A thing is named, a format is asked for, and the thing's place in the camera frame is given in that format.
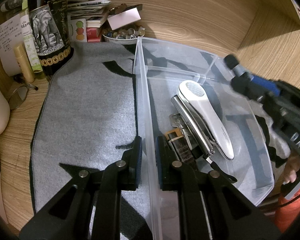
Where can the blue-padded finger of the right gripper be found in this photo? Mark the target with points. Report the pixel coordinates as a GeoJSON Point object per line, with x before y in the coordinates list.
{"type": "Point", "coordinates": [259, 86]}

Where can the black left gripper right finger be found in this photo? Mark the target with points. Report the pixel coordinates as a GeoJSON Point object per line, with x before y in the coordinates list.
{"type": "Point", "coordinates": [209, 206]}

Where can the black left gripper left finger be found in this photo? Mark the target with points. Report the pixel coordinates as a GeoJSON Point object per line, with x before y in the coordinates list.
{"type": "Point", "coordinates": [88, 206]}

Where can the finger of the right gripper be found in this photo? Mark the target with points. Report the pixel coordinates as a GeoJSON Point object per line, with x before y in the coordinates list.
{"type": "Point", "coordinates": [241, 86]}

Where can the small black monocular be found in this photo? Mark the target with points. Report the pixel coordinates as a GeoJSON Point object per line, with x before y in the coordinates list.
{"type": "Point", "coordinates": [233, 64]}

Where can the white handheld massager device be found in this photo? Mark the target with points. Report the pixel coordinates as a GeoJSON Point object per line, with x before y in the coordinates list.
{"type": "Point", "coordinates": [195, 95]}

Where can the black gold lighter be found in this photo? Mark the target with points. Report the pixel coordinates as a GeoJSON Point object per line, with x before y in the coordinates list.
{"type": "Point", "coordinates": [179, 145]}

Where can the silver keys bunch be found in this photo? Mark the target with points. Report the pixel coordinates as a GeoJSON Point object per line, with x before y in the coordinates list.
{"type": "Point", "coordinates": [177, 122]}

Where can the clear plastic storage box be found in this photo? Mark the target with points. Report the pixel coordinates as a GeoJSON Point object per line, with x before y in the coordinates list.
{"type": "Point", "coordinates": [159, 67]}

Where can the orange sleeve forearm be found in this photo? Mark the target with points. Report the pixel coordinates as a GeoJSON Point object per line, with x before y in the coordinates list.
{"type": "Point", "coordinates": [287, 211]}

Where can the person's right hand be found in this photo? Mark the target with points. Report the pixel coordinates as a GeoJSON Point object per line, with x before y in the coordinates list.
{"type": "Point", "coordinates": [291, 168]}

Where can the grey felt table mat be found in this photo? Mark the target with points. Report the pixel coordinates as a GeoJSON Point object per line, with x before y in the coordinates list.
{"type": "Point", "coordinates": [89, 118]}

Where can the bowl of marbles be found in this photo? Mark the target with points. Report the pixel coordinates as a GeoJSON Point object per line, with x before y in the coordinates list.
{"type": "Point", "coordinates": [126, 35]}

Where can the eyeglasses on desk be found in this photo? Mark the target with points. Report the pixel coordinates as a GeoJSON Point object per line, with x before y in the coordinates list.
{"type": "Point", "coordinates": [19, 95]}

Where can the stack of books and papers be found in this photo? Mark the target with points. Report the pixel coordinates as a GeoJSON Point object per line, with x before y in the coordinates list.
{"type": "Point", "coordinates": [96, 12]}

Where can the beige lip balm tube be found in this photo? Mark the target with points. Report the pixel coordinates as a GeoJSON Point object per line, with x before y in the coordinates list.
{"type": "Point", "coordinates": [23, 61]}

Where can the fruit print card box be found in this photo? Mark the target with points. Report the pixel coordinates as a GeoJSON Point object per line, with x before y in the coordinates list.
{"type": "Point", "coordinates": [77, 30]}

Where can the green white tube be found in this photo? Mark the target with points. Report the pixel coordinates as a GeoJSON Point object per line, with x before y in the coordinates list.
{"type": "Point", "coordinates": [28, 39]}

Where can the white paper note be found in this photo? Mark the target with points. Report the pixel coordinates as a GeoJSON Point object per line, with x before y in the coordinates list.
{"type": "Point", "coordinates": [10, 36]}

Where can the dark wine bottle elephant label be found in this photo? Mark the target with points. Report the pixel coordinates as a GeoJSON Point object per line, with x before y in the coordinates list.
{"type": "Point", "coordinates": [49, 24]}

